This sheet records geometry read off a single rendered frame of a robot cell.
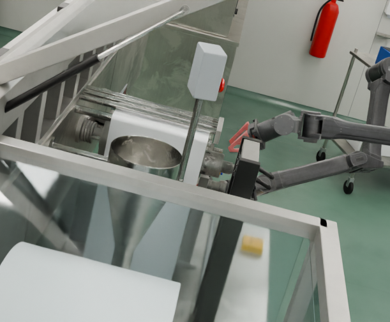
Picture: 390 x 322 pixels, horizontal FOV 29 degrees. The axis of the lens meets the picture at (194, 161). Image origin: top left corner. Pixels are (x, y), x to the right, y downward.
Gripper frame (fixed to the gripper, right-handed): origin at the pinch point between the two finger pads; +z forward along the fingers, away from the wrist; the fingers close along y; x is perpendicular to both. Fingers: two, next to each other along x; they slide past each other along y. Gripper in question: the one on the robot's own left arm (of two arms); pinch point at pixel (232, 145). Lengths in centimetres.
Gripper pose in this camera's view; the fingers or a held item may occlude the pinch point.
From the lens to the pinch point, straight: 219.9
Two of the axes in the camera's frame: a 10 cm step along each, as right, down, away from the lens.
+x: -4.3, -8.6, -2.8
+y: 1.0, -3.6, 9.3
